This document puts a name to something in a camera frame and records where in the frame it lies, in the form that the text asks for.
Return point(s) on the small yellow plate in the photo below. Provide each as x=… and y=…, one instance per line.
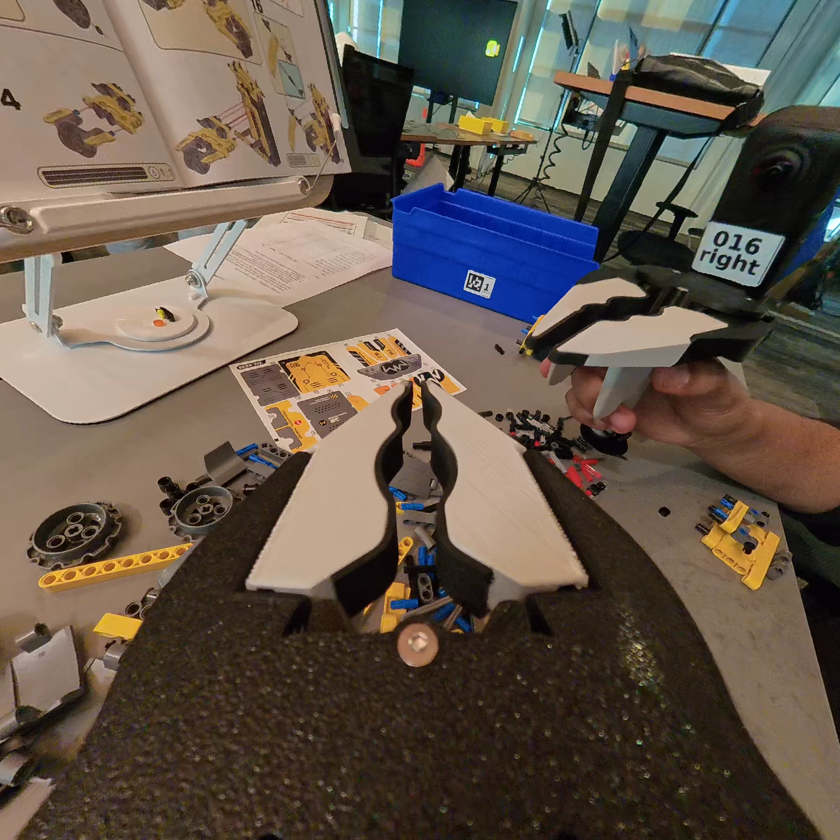
x=118, y=627

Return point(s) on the thin yellow holed beam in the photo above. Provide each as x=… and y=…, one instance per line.
x=111, y=565

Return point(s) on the printed white paper sheet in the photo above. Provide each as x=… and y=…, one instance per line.
x=308, y=262
x=328, y=222

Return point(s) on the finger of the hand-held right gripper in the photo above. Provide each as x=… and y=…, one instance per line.
x=643, y=341
x=590, y=298

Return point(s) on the black bag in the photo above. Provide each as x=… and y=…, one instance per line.
x=695, y=75

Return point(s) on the white book stand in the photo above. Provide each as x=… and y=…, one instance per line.
x=85, y=380

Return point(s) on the grey curved panel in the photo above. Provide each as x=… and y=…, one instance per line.
x=52, y=669

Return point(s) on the blue plastic bin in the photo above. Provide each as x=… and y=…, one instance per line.
x=459, y=262

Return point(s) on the pile of mixed building pieces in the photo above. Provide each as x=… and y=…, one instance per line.
x=544, y=433

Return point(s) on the brown wooden desk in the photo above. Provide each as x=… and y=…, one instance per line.
x=433, y=136

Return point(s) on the yellow box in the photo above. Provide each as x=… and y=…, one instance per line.
x=476, y=124

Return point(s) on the black-legged standing desk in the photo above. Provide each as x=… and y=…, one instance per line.
x=682, y=105

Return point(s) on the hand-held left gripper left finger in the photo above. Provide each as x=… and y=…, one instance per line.
x=315, y=518

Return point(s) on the yellow grey sticker sheet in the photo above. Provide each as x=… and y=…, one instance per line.
x=308, y=374

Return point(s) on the black office chair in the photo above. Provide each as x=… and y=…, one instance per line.
x=374, y=131
x=649, y=246

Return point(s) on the person's dark clothing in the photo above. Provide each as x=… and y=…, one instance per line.
x=817, y=590

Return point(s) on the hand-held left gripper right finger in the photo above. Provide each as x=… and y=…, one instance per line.
x=505, y=518

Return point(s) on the small yellow black piece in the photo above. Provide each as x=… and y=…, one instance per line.
x=533, y=323

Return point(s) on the person's right forearm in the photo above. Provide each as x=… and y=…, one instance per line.
x=800, y=459

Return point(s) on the yellow blue assembled part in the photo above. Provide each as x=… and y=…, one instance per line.
x=741, y=551

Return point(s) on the dark grey toothed wheel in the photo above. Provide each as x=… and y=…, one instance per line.
x=72, y=535
x=203, y=508

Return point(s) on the open instruction booklet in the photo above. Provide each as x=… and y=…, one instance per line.
x=164, y=85

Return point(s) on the person's right hand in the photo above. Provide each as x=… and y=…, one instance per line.
x=689, y=400

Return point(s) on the black monitor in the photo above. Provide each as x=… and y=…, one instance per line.
x=453, y=52

